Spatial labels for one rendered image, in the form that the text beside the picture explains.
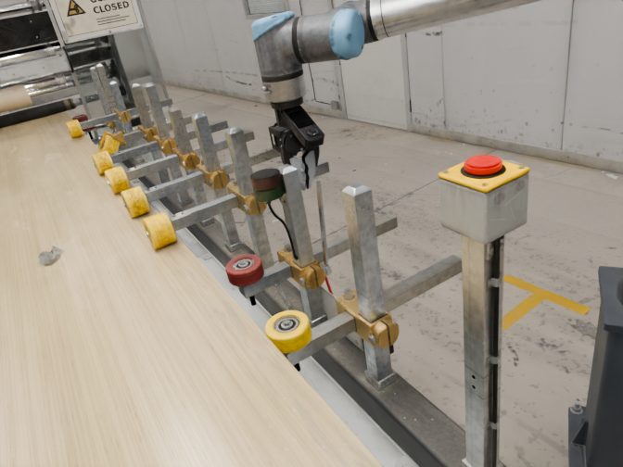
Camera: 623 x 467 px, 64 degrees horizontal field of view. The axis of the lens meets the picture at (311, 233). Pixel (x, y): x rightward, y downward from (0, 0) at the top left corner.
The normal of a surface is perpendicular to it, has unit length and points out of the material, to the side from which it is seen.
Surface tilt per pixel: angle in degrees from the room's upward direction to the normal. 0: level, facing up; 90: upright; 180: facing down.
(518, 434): 0
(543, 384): 0
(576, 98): 90
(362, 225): 90
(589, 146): 90
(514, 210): 90
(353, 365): 0
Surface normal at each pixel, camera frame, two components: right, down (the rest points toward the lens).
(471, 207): -0.84, 0.36
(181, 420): -0.16, -0.87
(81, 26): 0.51, 0.33
